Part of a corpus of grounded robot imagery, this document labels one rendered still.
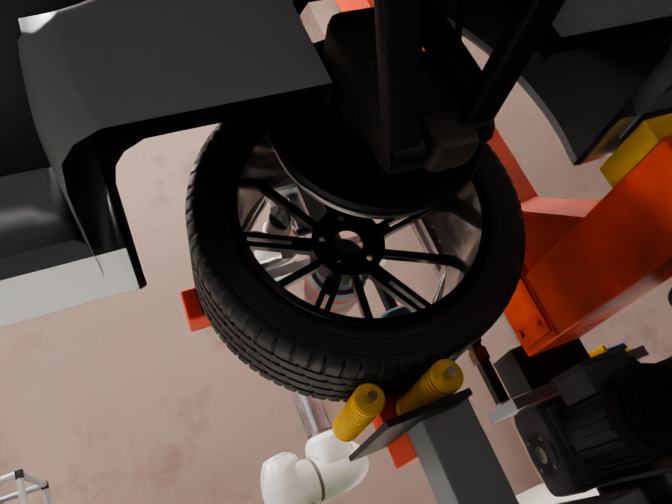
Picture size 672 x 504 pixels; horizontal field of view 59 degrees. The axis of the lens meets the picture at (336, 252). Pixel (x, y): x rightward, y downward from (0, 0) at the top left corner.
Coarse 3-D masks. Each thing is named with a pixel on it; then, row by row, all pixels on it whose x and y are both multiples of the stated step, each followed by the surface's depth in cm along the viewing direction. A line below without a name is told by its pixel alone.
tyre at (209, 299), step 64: (256, 128) 118; (192, 192) 109; (512, 192) 120; (192, 256) 108; (512, 256) 113; (256, 320) 99; (320, 320) 101; (448, 320) 104; (320, 384) 107; (384, 384) 108
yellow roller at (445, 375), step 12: (444, 360) 100; (432, 372) 99; (444, 372) 98; (456, 372) 97; (420, 384) 105; (432, 384) 99; (444, 384) 98; (456, 384) 98; (408, 396) 112; (420, 396) 106; (432, 396) 102; (444, 396) 100; (396, 408) 119; (408, 408) 113
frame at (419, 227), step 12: (288, 180) 144; (288, 192) 147; (264, 204) 144; (252, 216) 138; (420, 228) 148; (432, 228) 144; (420, 240) 148; (432, 240) 142; (432, 252) 145; (432, 264) 145; (444, 276) 138; (432, 300) 140
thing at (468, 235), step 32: (256, 160) 121; (256, 192) 133; (480, 192) 119; (320, 224) 128; (352, 224) 130; (384, 224) 134; (448, 224) 133; (480, 224) 116; (320, 256) 125; (352, 256) 126; (384, 256) 131; (416, 256) 132; (448, 256) 133; (480, 256) 112; (384, 288) 128; (448, 288) 128; (352, 320) 102; (384, 320) 103; (416, 320) 104
